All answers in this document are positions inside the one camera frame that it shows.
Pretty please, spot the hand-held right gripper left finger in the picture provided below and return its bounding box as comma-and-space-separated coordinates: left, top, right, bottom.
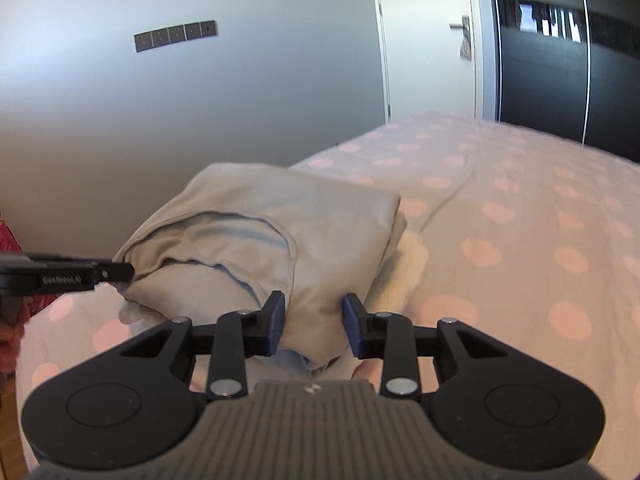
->
119, 291, 287, 401

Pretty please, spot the cream folded top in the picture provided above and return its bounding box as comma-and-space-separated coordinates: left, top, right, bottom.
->
372, 230, 431, 311

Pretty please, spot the grey pink-dotted bed cover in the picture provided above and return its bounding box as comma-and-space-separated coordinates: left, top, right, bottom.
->
15, 110, 640, 461

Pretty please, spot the grey t-shirt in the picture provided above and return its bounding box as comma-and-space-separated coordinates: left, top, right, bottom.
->
114, 161, 408, 376

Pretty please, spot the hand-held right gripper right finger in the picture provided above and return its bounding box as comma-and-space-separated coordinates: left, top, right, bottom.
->
342, 292, 507, 402

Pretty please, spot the red patterned cloth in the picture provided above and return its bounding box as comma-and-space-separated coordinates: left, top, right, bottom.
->
0, 215, 56, 318

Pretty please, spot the black wardrobe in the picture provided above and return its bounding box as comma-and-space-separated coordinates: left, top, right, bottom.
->
487, 0, 640, 163

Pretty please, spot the white folded top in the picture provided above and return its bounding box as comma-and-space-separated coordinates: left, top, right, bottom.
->
117, 282, 168, 328

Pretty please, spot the metal door handle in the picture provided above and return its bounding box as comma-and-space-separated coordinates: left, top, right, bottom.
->
448, 15, 472, 41

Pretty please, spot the white door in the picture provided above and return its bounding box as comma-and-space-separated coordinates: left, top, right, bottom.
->
370, 0, 488, 123

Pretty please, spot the grey wall switch strip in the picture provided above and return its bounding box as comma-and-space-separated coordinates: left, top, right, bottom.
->
133, 20, 218, 53

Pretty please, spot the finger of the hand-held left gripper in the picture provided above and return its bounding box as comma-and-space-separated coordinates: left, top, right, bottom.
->
22, 255, 135, 285

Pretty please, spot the person's left hand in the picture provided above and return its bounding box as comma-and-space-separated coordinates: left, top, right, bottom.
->
0, 305, 27, 376

